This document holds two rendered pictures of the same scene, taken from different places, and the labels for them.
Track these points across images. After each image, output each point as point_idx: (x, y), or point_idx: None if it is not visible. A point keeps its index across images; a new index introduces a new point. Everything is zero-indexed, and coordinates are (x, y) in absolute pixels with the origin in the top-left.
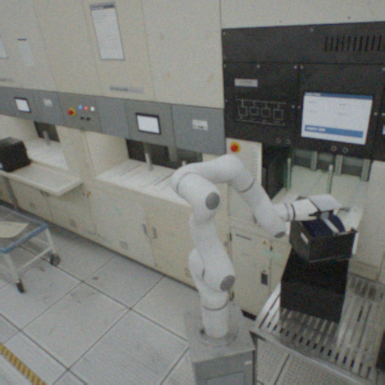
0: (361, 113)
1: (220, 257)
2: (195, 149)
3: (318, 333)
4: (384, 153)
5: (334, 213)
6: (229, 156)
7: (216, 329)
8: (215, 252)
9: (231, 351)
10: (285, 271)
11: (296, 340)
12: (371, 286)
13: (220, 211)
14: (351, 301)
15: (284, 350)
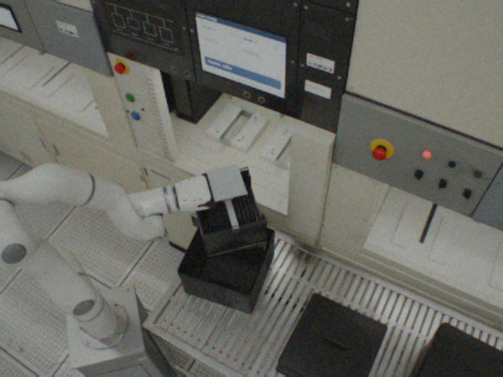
0: (274, 57)
1: (66, 284)
2: (70, 59)
3: (223, 328)
4: (310, 115)
5: (282, 144)
6: (40, 174)
7: (96, 334)
8: (57, 280)
9: (116, 355)
10: (189, 252)
11: (195, 338)
12: (306, 256)
13: (125, 141)
14: (275, 281)
15: (180, 349)
